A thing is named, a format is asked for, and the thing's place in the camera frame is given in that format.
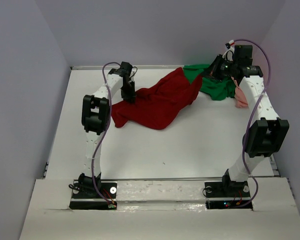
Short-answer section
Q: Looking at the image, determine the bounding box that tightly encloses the green t-shirt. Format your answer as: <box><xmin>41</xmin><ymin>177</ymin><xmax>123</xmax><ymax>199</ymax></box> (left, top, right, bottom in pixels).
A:
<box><xmin>183</xmin><ymin>64</ymin><xmax>236</xmax><ymax>101</ymax></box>

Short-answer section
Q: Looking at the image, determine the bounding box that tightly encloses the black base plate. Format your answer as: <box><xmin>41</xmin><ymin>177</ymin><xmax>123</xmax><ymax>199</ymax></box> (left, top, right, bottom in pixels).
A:
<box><xmin>68</xmin><ymin>181</ymin><xmax>118</xmax><ymax>211</ymax></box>
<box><xmin>202</xmin><ymin>181</ymin><xmax>253</xmax><ymax>210</ymax></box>

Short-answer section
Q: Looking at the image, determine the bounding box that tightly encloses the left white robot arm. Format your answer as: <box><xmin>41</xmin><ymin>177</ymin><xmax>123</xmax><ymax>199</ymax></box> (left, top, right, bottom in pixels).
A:
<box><xmin>78</xmin><ymin>61</ymin><xmax>136</xmax><ymax>195</ymax></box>

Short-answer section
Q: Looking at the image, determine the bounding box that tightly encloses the pink t-shirt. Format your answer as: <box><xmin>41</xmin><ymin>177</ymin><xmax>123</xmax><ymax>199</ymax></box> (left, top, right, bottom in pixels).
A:
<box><xmin>231</xmin><ymin>77</ymin><xmax>248</xmax><ymax>108</ymax></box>

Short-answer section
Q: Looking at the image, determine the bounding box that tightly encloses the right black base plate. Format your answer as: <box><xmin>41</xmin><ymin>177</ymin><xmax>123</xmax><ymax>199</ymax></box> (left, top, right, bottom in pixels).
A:
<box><xmin>202</xmin><ymin>181</ymin><xmax>253</xmax><ymax>210</ymax></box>

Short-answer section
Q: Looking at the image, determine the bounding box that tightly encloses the red t-shirt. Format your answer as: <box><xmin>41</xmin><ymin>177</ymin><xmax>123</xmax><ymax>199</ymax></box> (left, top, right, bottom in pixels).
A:
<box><xmin>111</xmin><ymin>67</ymin><xmax>203</xmax><ymax>130</ymax></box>

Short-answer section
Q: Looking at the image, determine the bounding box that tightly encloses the metal rail back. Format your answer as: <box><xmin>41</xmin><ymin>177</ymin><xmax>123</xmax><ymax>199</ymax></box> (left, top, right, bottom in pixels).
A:
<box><xmin>70</xmin><ymin>64</ymin><xmax>183</xmax><ymax>71</ymax></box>

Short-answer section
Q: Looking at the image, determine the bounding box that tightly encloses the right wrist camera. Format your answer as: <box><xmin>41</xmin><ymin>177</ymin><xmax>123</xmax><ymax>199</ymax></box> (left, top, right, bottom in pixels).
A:
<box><xmin>222</xmin><ymin>40</ymin><xmax>235</xmax><ymax>61</ymax></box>

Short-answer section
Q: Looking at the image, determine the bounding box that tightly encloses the metal rail front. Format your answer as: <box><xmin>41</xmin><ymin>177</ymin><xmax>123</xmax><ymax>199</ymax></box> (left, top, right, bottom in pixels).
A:
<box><xmin>101</xmin><ymin>176</ymin><xmax>222</xmax><ymax>181</ymax></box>

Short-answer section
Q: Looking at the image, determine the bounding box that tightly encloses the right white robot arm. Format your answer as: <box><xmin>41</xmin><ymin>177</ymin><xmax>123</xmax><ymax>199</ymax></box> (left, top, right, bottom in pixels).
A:
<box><xmin>202</xmin><ymin>43</ymin><xmax>290</xmax><ymax>196</ymax></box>

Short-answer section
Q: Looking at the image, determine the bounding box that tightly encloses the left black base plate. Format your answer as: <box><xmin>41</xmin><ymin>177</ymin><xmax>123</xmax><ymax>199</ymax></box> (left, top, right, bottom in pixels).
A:
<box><xmin>68</xmin><ymin>181</ymin><xmax>118</xmax><ymax>211</ymax></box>

